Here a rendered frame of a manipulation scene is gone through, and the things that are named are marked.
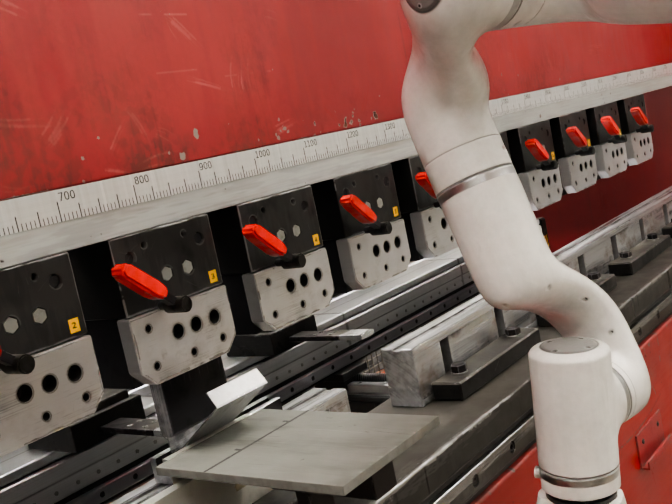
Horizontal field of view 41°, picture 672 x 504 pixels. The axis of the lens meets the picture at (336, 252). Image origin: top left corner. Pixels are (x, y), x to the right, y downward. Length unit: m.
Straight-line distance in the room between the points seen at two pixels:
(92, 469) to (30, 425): 0.41
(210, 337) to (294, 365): 0.55
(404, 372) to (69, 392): 0.65
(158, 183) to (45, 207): 0.15
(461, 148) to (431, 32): 0.15
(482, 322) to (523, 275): 0.66
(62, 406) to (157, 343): 0.13
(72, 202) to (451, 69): 0.40
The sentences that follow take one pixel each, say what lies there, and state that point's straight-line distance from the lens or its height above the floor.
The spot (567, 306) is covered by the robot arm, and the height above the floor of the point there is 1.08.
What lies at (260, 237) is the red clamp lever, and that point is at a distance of 1.07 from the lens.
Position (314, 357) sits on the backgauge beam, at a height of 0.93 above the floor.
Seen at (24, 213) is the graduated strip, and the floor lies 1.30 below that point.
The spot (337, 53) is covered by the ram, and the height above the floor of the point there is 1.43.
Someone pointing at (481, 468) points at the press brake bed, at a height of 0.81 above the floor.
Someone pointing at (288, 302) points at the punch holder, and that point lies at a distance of 1.15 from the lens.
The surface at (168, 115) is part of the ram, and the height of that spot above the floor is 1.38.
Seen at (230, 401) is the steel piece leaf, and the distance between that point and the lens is 1.03.
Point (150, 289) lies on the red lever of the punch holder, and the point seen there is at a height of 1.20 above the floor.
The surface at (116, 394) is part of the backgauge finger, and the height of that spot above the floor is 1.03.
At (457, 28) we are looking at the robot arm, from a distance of 0.86.
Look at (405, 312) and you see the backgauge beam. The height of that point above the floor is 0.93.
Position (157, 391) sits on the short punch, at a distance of 1.06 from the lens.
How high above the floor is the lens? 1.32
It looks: 7 degrees down
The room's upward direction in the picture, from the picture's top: 12 degrees counter-clockwise
